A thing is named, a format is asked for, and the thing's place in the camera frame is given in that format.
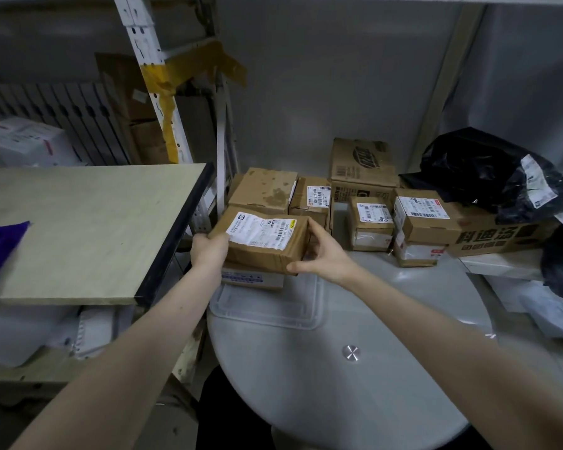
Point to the person's left hand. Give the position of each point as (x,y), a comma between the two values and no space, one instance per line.
(207,253)

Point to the person's right hand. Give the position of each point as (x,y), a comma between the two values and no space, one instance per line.
(331,257)

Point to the person's right thumb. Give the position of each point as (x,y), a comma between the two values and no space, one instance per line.
(305,266)

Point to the person's left thumb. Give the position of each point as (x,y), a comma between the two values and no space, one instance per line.
(219,238)

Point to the brown parcel with white label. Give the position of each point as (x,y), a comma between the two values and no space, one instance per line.
(262,241)

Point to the person's left forearm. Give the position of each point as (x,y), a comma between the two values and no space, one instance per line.
(136,360)

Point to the person's right forearm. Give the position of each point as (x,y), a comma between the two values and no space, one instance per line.
(450,351)

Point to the flat white and blue parcel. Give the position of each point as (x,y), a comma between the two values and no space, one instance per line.
(251,278)

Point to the clear plastic lid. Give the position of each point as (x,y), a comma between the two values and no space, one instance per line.
(267,304)

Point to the small tall labelled cardboard box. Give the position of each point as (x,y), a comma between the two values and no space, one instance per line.
(312,203)

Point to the stained cardboard box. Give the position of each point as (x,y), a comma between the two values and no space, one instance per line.
(262,187)

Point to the small taped cardboard box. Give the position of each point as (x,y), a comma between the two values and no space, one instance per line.
(370,224)

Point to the round metal table disc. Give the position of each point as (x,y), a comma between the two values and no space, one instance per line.
(352,353)

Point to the cardboard box with red-white label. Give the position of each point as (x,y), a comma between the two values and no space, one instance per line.
(417,255)

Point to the large printed cardboard box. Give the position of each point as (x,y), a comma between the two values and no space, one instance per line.
(363,166)

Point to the labelled brown cardboard box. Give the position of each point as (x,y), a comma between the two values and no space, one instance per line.
(422,220)

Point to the wooden shelf board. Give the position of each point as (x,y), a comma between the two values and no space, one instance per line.
(94,229)

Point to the brown cardboard box behind rack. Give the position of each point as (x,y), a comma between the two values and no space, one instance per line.
(131,112)

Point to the yellow tape strip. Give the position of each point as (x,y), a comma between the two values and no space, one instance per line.
(187,72)

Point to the white metal rack upright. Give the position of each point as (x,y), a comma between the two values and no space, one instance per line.
(152,74)

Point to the white corrugated panels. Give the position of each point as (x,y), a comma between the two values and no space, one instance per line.
(75,119)

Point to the long cardboard box, black print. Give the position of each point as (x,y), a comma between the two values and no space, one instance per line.
(497,238)

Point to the flat white box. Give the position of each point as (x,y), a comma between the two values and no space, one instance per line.
(502,266)

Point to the black plastic bag parcel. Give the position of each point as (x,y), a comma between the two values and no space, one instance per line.
(483,173)

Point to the white bags under shelf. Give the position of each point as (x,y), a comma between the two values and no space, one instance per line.
(37,330)

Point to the white box with red marks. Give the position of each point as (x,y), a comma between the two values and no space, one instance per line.
(23,142)

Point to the purple cloth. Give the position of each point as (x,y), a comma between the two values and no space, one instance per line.
(0,253)

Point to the white plastic mailer bags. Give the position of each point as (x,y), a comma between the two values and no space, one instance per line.
(544,306)

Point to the wooden wall batten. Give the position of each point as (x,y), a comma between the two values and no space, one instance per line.
(445,86)

